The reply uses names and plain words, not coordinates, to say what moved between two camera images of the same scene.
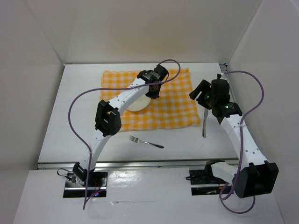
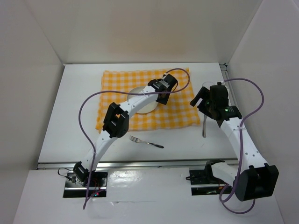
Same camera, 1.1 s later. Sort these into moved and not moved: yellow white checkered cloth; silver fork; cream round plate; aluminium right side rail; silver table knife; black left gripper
Moved: cream round plate; black left gripper
Not moved: silver fork; silver table knife; aluminium right side rail; yellow white checkered cloth
